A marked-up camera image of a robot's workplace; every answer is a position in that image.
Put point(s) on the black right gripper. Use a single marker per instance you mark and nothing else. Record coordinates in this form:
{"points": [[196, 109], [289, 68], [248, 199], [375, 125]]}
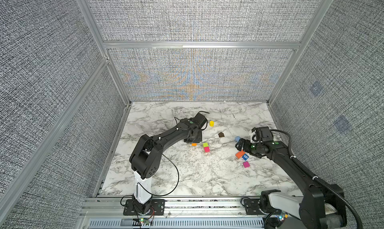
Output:
{"points": [[246, 142]]}

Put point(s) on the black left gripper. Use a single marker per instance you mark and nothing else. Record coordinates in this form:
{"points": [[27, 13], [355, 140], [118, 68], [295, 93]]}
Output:
{"points": [[199, 139]]}

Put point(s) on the blue number wood cube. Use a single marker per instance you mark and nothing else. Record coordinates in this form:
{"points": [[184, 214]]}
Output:
{"points": [[245, 157]]}

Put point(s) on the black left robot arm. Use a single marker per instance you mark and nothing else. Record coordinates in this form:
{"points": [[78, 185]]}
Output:
{"points": [[147, 154]]}

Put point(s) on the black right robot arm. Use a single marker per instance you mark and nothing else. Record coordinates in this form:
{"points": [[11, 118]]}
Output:
{"points": [[320, 207]]}

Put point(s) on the red-orange wood block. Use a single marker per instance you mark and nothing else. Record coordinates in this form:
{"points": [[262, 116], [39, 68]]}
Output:
{"points": [[240, 154]]}

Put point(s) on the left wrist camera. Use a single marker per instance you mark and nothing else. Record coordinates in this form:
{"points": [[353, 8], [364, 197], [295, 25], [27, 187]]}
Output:
{"points": [[200, 120]]}

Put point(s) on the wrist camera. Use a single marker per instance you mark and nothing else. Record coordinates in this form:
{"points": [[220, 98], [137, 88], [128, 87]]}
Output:
{"points": [[261, 135], [200, 120]]}

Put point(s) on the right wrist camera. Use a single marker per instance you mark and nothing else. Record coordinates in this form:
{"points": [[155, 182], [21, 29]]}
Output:
{"points": [[261, 135]]}

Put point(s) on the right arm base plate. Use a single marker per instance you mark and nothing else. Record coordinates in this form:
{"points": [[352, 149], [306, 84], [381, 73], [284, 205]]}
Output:
{"points": [[251, 206]]}

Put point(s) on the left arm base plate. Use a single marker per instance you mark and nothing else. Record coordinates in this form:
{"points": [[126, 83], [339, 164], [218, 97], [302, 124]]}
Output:
{"points": [[152, 207]]}

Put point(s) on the aluminium front rail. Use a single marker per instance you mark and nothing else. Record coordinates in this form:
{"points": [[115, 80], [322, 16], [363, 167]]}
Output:
{"points": [[176, 207]]}

